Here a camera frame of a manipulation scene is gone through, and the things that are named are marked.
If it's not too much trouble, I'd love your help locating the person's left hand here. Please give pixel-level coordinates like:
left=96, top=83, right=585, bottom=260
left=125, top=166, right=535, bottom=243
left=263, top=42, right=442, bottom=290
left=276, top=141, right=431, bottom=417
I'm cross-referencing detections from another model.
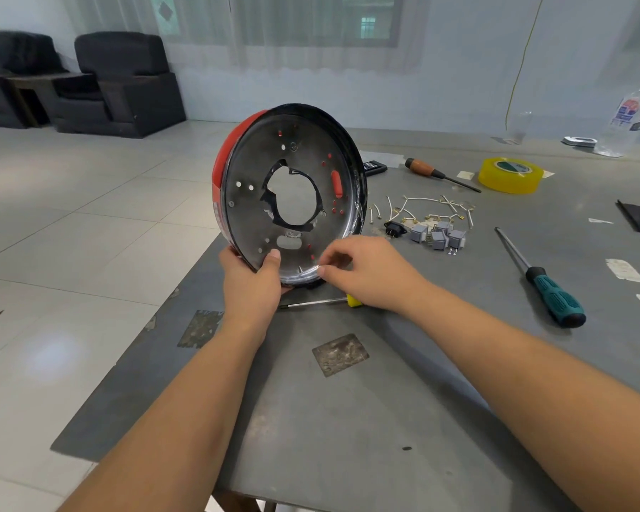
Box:
left=219, top=245, right=294, bottom=336

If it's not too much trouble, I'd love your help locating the person's right hand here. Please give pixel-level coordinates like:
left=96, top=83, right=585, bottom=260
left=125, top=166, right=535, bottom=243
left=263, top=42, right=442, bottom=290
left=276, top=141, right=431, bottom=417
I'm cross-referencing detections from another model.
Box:
left=316, top=235, right=434, bottom=316

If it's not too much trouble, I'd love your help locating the red round cooker shell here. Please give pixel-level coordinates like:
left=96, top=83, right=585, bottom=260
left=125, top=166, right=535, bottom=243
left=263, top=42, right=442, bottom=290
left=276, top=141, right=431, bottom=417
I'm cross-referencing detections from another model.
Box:
left=212, top=103, right=369, bottom=287

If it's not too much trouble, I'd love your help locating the person's right forearm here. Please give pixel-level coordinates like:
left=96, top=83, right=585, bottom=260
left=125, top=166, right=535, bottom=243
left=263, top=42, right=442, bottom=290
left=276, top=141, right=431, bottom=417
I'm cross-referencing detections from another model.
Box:
left=402, top=279, right=640, bottom=512

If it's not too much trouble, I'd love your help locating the person's left forearm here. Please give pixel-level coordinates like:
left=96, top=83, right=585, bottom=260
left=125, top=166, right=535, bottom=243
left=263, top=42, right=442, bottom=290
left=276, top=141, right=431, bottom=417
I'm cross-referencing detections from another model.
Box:
left=58, top=314, right=273, bottom=512

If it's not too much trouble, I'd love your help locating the yellow tape roll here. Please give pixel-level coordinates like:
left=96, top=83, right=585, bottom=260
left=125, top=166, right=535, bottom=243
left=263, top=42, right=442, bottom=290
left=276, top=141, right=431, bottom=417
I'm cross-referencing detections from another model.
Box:
left=478, top=157, right=545, bottom=196

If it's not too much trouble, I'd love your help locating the sheer white curtain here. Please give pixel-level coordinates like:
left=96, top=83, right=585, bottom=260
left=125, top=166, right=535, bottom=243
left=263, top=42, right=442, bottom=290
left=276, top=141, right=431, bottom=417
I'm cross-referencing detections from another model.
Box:
left=59, top=0, right=433, bottom=74

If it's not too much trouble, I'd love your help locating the black armchair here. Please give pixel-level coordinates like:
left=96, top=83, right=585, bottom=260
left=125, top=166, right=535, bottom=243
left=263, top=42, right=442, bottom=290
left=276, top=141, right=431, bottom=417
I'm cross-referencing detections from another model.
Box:
left=50, top=31, right=187, bottom=139
left=0, top=30, right=69, bottom=129

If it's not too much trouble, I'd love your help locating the clear drinking glass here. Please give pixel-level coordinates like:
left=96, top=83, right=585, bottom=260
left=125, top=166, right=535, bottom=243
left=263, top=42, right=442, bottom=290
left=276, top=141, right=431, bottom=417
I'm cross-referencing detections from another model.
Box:
left=507, top=112, right=534, bottom=146

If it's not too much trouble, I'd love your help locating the window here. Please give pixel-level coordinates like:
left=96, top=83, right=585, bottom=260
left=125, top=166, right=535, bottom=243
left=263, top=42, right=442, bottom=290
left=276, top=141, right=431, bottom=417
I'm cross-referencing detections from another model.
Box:
left=149, top=0, right=406, bottom=48

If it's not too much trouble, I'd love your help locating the dark wooden side table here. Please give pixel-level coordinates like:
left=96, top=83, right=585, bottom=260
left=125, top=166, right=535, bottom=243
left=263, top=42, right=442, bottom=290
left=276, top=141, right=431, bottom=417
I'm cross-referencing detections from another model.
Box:
left=4, top=72, right=95, bottom=128

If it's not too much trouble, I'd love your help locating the clear plastic bottle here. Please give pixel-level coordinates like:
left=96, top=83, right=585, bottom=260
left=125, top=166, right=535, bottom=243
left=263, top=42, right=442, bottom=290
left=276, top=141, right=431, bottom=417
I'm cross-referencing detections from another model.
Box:
left=594, top=74, right=640, bottom=158

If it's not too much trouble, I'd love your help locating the yellow handled screwdriver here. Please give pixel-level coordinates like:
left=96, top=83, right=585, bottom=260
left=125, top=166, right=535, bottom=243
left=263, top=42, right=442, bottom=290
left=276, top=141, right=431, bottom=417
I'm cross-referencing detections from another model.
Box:
left=277, top=294, right=364, bottom=310

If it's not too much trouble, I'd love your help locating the pile of short white wires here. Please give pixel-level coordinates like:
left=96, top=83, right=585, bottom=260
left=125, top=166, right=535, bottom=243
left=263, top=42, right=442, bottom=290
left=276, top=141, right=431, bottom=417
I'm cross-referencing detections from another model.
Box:
left=369, top=194, right=476, bottom=231

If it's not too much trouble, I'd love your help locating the orange handled screwdriver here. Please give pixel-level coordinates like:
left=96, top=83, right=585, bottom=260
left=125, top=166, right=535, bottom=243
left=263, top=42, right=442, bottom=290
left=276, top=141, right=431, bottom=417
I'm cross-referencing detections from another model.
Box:
left=404, top=158, right=482, bottom=194

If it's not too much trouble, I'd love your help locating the teal handled screwdriver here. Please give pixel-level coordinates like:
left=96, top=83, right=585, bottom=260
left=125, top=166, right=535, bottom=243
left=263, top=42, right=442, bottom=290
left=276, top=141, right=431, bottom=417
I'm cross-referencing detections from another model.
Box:
left=494, top=227, right=587, bottom=329

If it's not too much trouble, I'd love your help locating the thin yellow cable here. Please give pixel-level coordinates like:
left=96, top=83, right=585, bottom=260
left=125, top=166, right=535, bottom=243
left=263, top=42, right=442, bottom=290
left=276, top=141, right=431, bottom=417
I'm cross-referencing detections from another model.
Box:
left=505, top=0, right=546, bottom=132

